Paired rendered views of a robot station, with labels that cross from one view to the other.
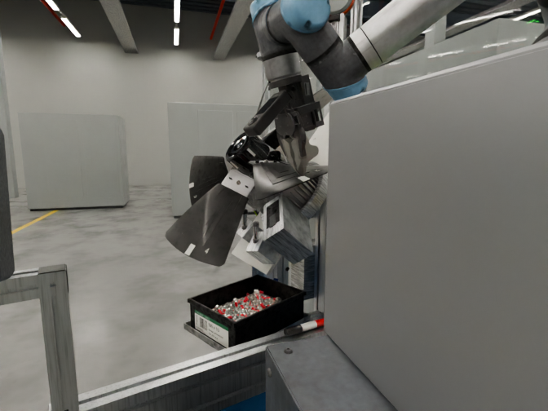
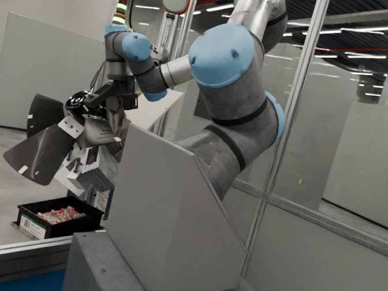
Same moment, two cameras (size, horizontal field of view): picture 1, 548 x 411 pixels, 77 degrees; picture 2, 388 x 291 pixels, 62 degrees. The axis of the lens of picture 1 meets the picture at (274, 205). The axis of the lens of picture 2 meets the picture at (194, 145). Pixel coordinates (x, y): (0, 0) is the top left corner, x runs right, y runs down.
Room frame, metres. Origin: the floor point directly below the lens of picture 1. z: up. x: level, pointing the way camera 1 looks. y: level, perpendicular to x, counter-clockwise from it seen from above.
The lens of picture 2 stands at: (-0.34, 0.01, 1.33)
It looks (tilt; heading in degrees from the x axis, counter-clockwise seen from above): 7 degrees down; 343
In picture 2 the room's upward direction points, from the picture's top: 14 degrees clockwise
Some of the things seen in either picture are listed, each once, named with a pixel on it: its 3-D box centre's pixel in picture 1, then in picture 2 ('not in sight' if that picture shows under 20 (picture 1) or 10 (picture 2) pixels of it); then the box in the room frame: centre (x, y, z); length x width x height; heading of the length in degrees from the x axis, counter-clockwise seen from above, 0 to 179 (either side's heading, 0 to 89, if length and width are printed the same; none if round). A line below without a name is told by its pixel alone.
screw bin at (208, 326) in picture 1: (248, 308); (61, 218); (0.75, 0.06, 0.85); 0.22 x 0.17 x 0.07; 136
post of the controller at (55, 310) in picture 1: (59, 340); not in sight; (0.42, 0.28, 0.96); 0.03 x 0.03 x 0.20; 31
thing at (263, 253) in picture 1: (264, 248); (81, 177); (1.03, 0.03, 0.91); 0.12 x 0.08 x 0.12; 121
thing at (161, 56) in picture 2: not in sight; (159, 53); (1.57, -0.24, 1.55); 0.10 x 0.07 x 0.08; 156
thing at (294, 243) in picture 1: (287, 228); (100, 167); (0.97, -0.04, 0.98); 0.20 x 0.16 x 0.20; 121
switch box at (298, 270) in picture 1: (311, 267); (115, 197); (1.37, -0.16, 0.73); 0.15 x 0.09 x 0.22; 121
